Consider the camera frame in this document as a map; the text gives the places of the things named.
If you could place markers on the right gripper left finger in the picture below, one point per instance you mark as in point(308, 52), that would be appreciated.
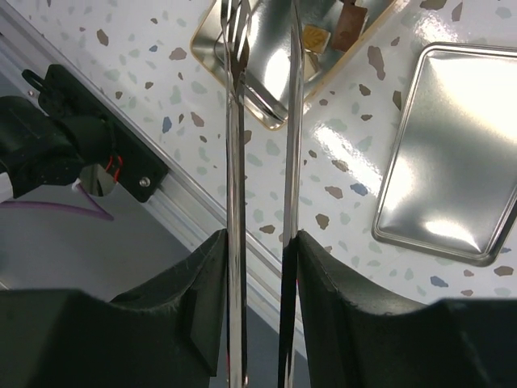
point(163, 333)

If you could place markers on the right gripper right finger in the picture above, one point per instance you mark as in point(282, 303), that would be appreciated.
point(359, 334)

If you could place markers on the caramel chocolate cube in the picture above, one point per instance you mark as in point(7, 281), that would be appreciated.
point(315, 39)

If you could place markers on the dark cube chocolate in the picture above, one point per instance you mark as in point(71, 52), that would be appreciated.
point(349, 27)

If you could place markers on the silver metal tongs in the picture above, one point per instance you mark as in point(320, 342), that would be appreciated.
point(235, 26)

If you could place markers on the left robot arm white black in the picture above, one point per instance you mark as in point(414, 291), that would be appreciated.
point(39, 149)

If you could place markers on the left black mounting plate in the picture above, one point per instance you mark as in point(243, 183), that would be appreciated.
point(101, 136)

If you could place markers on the silver metal tin lid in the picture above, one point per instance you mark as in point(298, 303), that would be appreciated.
point(449, 189)

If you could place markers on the gold metal tin box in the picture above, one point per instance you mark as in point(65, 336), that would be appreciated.
point(267, 72)

